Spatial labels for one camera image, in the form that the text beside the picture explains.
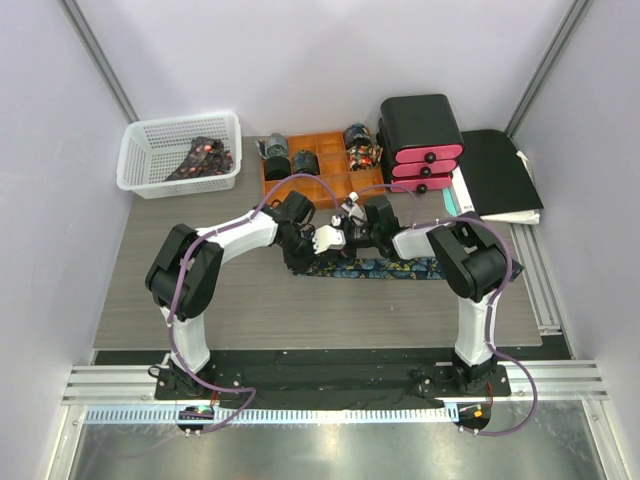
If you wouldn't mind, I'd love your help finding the blue snail pattern tie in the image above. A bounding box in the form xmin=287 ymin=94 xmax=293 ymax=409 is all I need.
xmin=292 ymin=252 xmax=526 ymax=284

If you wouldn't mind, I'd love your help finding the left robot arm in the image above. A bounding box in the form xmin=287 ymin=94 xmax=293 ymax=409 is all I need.
xmin=145 ymin=191 xmax=316 ymax=399

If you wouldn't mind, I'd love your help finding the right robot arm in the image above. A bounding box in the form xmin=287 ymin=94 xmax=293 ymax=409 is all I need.
xmin=341 ymin=192 xmax=513 ymax=395

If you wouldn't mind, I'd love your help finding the orange floral rolled tie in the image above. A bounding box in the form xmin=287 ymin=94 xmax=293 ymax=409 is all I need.
xmin=346 ymin=144 xmax=383 ymax=172

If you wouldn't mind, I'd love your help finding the teal round pad packet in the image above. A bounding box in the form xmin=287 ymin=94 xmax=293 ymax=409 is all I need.
xmin=442 ymin=187 xmax=462 ymax=216

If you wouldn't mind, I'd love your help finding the black rolled tie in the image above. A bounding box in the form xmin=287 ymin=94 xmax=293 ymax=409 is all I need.
xmin=263 ymin=156 xmax=292 ymax=181

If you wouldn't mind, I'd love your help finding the dark blue rolled tie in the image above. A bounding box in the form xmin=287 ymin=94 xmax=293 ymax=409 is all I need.
xmin=291 ymin=149 xmax=320 ymax=176

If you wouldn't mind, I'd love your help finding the white paper box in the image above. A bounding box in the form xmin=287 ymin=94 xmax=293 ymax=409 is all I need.
xmin=451 ymin=167 xmax=475 ymax=214

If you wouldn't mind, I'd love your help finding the orange wooden divider tray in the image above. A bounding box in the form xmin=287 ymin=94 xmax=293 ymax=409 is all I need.
xmin=262 ymin=131 xmax=385 ymax=201

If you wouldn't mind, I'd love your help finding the black pink drawer unit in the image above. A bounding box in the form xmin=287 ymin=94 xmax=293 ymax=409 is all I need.
xmin=376 ymin=93 xmax=464 ymax=194

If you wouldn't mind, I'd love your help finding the blue floral rolled tie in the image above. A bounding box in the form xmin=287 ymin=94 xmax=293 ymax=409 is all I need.
xmin=343 ymin=123 xmax=372 ymax=150

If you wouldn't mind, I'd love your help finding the grey rolled tie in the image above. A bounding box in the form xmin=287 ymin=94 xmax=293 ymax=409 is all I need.
xmin=256 ymin=133 xmax=289 ymax=160

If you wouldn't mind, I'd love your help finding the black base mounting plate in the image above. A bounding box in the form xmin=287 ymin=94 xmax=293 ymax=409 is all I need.
xmin=148 ymin=348 xmax=512 ymax=410

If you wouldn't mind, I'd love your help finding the dark red dotted tie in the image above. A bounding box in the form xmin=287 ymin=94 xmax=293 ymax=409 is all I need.
xmin=165 ymin=136 xmax=235 ymax=182

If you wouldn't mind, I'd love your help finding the white plastic basket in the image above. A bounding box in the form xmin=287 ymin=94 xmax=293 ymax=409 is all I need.
xmin=116 ymin=111 xmax=242 ymax=199

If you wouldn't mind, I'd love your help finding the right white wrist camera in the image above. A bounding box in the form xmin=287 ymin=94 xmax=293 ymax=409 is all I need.
xmin=335 ymin=192 xmax=366 ymax=225

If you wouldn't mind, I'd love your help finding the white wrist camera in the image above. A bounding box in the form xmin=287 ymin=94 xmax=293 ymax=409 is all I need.
xmin=312 ymin=225 xmax=346 ymax=255
xmin=335 ymin=192 xmax=366 ymax=225

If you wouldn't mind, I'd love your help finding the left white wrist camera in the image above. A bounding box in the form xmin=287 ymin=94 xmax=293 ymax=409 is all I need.
xmin=312 ymin=225 xmax=346 ymax=255

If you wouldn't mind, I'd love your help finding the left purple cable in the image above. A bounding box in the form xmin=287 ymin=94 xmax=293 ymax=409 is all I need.
xmin=167 ymin=173 xmax=351 ymax=434

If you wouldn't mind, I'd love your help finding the white slotted cable duct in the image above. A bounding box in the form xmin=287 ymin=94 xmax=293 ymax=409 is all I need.
xmin=84 ymin=404 xmax=459 ymax=426

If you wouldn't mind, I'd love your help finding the aluminium frame rail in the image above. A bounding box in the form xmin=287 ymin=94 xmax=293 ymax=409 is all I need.
xmin=63 ymin=360 xmax=608 ymax=410

